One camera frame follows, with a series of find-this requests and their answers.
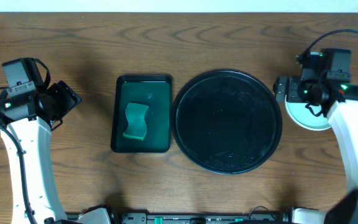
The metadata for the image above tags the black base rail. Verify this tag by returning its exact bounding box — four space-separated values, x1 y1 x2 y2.
66 205 293 224

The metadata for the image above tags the black round tray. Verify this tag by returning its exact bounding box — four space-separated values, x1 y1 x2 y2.
170 70 283 175

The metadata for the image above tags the black rectangular tray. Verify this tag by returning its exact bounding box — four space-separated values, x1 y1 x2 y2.
111 75 172 153

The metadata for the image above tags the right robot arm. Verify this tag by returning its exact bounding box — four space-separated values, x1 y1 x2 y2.
273 77 358 223

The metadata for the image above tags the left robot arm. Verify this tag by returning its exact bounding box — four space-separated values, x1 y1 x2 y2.
0 81 81 223

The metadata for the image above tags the green scrubbing sponge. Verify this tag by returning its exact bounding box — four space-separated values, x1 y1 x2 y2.
123 103 149 141

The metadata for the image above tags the white plate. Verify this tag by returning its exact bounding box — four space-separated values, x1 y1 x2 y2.
284 95 331 131

